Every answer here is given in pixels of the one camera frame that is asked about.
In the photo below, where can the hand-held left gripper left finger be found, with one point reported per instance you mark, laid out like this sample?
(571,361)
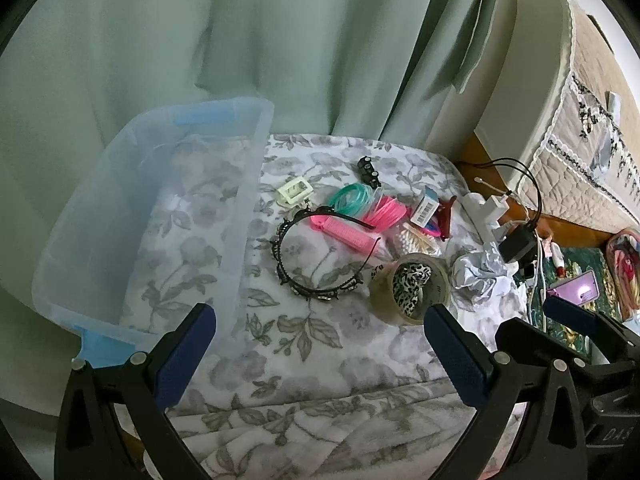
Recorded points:
(185,355)

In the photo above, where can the pale green curtain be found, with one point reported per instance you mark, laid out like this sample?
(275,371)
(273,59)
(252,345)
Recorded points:
(250,35)

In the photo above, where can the white furniture panel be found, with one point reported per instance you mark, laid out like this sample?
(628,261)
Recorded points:
(520,85)

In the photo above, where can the cotton swabs pack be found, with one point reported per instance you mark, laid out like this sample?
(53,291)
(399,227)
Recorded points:
(410,242)

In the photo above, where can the clear tape roll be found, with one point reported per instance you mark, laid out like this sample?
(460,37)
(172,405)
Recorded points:
(380,290)

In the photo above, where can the clear plastic storage bin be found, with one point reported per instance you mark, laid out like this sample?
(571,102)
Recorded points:
(100,210)

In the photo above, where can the white charger plug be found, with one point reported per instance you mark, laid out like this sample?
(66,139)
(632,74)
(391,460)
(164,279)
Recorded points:
(497,207)

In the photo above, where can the purple phone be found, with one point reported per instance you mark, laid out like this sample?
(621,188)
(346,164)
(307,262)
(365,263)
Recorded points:
(575,287)

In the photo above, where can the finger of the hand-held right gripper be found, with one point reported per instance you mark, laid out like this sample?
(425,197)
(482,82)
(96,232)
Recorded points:
(540,340)
(570,311)

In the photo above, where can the grey floral blanket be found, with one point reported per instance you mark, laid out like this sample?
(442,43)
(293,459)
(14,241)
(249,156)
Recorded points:
(325,385)

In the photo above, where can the black toothed headband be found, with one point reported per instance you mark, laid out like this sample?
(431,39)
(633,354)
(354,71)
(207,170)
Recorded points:
(300,287)

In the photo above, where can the cream hair claw clip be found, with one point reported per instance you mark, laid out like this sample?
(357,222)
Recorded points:
(281,194)

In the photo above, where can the pink patterned pouch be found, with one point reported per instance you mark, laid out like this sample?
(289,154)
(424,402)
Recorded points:
(625,270)

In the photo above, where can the leopard print scrunchie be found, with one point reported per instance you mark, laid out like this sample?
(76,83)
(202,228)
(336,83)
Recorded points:
(407,285)

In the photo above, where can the pink hair roller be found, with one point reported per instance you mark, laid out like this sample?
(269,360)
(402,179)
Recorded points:
(340,232)

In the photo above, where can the black rhinestone hair clip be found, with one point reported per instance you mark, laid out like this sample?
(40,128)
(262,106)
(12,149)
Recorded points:
(369,172)

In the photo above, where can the crumpled silver bag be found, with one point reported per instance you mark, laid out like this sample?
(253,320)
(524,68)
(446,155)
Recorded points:
(480,272)

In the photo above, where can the teal cardboard box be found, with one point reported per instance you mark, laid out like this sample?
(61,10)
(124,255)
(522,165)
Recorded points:
(424,210)

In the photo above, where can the beige quilted cover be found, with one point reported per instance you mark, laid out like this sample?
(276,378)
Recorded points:
(590,85)

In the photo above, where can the red hair claw clip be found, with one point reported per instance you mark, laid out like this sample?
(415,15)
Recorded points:
(445,215)

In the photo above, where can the green floral mat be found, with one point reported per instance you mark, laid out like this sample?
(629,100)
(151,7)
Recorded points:
(580,260)

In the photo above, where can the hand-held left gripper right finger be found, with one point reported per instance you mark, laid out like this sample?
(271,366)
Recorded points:
(455,355)

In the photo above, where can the black power adapter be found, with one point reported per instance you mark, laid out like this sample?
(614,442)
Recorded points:
(520,245)

